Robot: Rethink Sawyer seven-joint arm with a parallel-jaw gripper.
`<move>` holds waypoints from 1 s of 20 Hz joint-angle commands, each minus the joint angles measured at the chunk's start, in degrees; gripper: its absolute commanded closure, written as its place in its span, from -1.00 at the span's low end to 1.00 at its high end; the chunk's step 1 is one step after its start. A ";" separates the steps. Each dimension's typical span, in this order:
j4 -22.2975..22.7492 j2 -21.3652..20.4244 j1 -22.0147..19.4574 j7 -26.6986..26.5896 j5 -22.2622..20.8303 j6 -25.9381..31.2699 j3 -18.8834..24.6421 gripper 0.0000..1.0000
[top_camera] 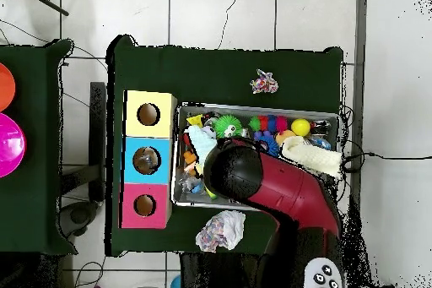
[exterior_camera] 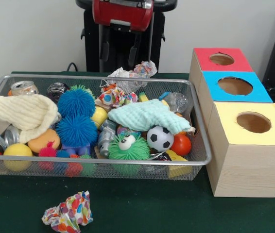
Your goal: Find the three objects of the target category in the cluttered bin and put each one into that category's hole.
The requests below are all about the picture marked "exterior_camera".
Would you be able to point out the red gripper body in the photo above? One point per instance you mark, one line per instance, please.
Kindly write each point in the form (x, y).
(123, 13)

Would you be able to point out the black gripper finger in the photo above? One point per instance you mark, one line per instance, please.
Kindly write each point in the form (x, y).
(105, 44)
(135, 48)

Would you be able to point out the crushed clear plastic bottle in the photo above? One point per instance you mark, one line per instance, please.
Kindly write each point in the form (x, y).
(176, 102)

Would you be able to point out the mint green waffle cloth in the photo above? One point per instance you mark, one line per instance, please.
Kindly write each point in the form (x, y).
(147, 116)

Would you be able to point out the cream waffle cloth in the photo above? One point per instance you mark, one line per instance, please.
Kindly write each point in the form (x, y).
(18, 114)

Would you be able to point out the wooden box with three holes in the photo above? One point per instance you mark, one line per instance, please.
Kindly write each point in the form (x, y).
(247, 160)

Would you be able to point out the blue spiky ball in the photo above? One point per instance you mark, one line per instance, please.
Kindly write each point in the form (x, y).
(77, 130)
(77, 102)

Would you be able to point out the yellow ball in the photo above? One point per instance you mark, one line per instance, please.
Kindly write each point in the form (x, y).
(100, 116)
(17, 155)

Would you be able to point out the crushed silver can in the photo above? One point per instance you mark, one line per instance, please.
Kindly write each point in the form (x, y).
(23, 88)

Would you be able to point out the black and white soccer ball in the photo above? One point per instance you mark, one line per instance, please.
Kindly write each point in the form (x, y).
(160, 138)

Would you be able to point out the grey robot toy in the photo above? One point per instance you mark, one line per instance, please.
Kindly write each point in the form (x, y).
(106, 140)

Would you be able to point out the green fuzzy toy with eyes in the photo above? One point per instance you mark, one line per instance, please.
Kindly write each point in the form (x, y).
(130, 149)

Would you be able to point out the red ball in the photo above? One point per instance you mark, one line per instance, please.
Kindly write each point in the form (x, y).
(182, 144)

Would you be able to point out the orange round disc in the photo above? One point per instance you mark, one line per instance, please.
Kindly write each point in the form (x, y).
(42, 141)

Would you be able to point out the yellow cheese wedge toy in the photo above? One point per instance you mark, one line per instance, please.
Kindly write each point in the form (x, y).
(176, 158)

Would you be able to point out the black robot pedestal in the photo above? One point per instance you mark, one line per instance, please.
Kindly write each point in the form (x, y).
(91, 43)

